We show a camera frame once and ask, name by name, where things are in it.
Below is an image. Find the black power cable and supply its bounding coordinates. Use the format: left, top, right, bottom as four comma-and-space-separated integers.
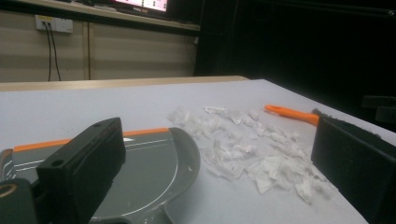
48, 21, 63, 82
43, 21, 52, 82

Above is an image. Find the white wall outlet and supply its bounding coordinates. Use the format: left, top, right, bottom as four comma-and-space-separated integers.
35, 14, 74, 35

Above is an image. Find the pile of white paper scraps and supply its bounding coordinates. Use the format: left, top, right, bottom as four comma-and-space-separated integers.
166, 105, 339, 204

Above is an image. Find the computer monitor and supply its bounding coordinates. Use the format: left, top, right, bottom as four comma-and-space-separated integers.
113, 0, 169, 13

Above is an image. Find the long beige wall shelf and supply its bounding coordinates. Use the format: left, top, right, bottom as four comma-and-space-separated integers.
0, 0, 201, 32

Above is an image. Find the light wooden table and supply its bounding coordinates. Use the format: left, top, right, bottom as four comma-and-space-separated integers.
0, 75, 250, 92

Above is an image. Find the grey dustpan with orange lip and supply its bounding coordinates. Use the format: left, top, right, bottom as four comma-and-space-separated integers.
0, 127, 201, 224

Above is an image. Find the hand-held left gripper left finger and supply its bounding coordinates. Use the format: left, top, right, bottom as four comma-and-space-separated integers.
36, 117, 127, 224

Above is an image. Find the orange brush handle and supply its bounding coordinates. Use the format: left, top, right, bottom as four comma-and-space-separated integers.
264, 104, 382, 139

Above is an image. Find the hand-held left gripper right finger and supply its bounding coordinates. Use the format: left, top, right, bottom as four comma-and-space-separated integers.
310, 117, 396, 224

